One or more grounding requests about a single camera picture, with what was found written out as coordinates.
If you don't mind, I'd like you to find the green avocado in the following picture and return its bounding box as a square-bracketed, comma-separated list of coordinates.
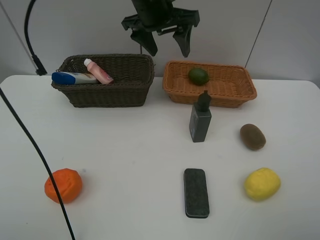
[188, 67, 209, 86]

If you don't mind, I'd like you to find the brown kiwi fruit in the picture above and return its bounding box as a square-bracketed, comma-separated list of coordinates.
[240, 123, 267, 151]

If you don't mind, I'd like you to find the dark grey pump bottle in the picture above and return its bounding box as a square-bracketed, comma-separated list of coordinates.
[189, 90, 212, 143]

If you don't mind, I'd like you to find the white bottle blue cap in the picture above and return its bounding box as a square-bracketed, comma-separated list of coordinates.
[51, 72, 99, 85]

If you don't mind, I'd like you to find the pink bottle white cap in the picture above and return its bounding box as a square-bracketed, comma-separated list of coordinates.
[84, 58, 114, 85]

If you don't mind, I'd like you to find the orange fruit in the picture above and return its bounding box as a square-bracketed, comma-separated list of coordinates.
[44, 168, 83, 204]

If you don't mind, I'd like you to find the dark brown wicker basket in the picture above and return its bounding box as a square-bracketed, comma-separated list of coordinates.
[51, 53, 155, 108]

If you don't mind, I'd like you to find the yellow lemon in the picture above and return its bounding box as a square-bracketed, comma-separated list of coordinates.
[243, 167, 281, 202]

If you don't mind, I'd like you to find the grey felt board eraser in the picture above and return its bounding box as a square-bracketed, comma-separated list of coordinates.
[183, 168, 210, 219]

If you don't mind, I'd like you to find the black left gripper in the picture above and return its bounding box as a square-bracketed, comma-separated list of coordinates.
[121, 0, 200, 58]

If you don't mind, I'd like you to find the orange wicker basket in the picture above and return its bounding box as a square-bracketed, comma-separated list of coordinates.
[162, 60, 257, 108]

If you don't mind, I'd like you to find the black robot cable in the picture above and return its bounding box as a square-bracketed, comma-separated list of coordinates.
[0, 0, 76, 240]

